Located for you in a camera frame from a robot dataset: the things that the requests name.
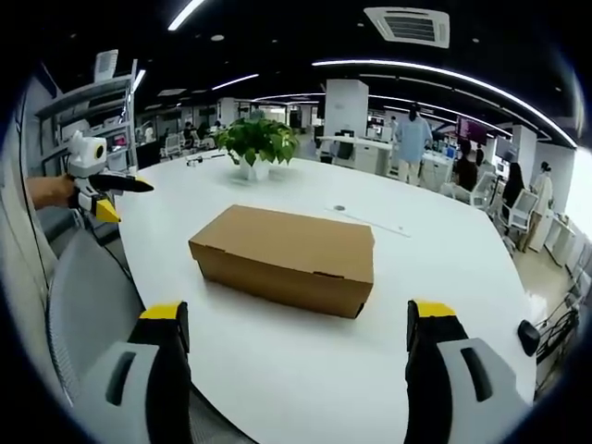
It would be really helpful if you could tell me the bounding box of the white table cable cover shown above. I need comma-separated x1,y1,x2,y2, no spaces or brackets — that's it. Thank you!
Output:
325,203,413,239

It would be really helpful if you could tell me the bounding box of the white square pillar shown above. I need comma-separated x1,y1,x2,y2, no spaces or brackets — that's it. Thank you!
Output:
323,78,370,140

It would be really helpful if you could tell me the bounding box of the green potted plant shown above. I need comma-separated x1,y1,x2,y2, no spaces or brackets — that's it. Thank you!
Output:
211,116,301,167

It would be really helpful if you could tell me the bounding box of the white plant pot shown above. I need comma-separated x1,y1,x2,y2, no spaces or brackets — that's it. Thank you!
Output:
238,154,271,182

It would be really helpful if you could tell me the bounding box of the black computer mouse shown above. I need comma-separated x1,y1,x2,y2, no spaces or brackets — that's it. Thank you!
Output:
517,318,541,357

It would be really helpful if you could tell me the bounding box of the ceiling air conditioner vent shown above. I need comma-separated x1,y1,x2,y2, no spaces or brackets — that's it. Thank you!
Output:
363,6,450,49

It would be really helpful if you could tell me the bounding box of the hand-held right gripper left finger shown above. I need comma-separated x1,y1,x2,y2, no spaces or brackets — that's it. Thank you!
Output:
77,301,193,444

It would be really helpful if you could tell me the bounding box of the brown cardboard shoe box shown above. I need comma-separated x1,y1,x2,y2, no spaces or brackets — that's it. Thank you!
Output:
188,203,376,320

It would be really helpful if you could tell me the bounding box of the wall display screen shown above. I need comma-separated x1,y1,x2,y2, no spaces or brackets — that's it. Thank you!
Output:
455,116,488,144

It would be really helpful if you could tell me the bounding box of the metal storage shelf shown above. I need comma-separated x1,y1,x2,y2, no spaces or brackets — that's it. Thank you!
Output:
34,49,140,177

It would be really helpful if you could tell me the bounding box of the white office chair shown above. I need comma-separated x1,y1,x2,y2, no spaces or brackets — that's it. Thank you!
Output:
499,188,540,253
159,133,184,161
466,170,497,209

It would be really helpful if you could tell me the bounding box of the white standing desk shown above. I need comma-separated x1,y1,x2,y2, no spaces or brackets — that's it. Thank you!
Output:
314,133,394,177

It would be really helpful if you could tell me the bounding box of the person's left hand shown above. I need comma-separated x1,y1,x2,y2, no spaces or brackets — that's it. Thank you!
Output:
26,175,78,212

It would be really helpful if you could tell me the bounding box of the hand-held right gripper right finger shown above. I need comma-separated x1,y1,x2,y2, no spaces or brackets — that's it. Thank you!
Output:
402,299,537,444

